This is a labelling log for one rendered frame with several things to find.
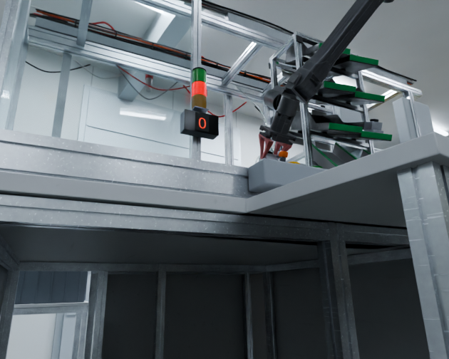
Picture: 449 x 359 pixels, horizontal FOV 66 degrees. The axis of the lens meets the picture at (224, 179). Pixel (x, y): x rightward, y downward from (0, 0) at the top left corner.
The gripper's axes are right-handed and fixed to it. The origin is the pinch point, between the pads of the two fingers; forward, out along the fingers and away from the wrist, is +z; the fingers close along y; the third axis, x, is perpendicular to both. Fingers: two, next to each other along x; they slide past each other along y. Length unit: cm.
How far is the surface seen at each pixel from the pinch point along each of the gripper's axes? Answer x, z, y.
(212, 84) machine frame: -140, -5, -29
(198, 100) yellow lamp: -20.9, -9.1, 20.2
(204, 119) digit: -16.1, -4.3, 18.0
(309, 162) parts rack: -3.9, -0.6, -19.3
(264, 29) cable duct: -108, -46, -38
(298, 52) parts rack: -34, -35, -19
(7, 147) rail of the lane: 23, 1, 67
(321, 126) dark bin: -6.8, -13.2, -20.6
